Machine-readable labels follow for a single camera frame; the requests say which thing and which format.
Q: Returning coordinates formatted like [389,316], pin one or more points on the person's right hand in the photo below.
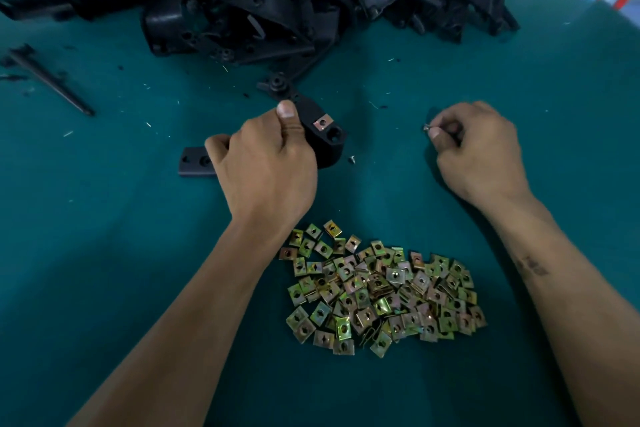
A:
[485,156]

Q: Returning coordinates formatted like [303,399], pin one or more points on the person's left hand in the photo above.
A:
[265,177]

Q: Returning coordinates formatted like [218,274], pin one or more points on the black plastic bracket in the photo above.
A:
[330,146]

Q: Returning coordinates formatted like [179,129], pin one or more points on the pile of brass clip nuts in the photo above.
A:
[385,292]

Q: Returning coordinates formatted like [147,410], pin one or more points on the pile of black plastic brackets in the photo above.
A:
[260,1]

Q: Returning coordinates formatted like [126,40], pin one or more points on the person's right forearm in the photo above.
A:
[580,312]

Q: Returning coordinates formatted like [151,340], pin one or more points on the person's left forearm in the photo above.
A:
[170,342]

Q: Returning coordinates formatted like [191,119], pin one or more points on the green table cloth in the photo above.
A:
[100,241]

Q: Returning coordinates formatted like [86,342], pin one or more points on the thin black plastic strip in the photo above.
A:
[50,81]

